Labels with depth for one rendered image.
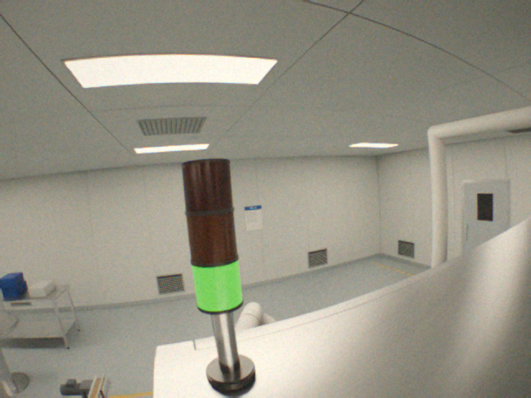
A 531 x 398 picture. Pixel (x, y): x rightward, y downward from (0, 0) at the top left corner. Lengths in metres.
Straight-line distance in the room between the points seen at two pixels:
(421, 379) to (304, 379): 0.13
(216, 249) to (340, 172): 6.74
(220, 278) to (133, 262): 5.57
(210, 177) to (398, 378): 0.30
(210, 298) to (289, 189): 5.93
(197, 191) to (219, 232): 0.04
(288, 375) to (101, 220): 5.59
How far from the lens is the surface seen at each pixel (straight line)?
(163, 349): 0.42
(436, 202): 1.21
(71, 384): 2.45
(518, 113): 1.07
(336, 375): 0.34
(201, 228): 0.25
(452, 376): 0.35
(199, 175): 0.24
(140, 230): 5.66
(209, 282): 0.26
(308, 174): 6.41
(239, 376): 0.32
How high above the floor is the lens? 2.32
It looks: 3 degrees down
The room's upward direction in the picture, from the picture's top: 4 degrees counter-clockwise
